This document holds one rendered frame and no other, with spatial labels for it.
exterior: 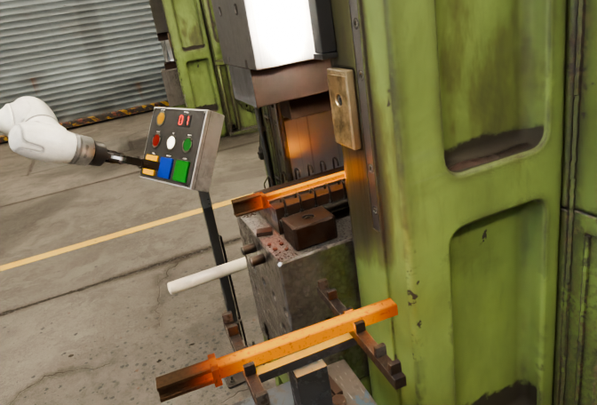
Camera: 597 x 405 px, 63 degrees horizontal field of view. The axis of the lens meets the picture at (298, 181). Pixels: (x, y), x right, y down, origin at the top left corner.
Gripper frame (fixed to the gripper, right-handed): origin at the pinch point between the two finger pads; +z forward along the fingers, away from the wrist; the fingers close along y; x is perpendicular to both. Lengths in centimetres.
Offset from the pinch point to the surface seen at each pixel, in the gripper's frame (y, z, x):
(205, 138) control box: 7.0, 15.0, 12.8
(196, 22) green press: -356, 240, 179
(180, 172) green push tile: 0.5, 12.5, -0.6
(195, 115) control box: 1.2, 13.2, 20.0
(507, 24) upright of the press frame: 104, 11, 43
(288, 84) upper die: 57, -1, 27
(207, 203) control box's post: -7.6, 33.3, -10.4
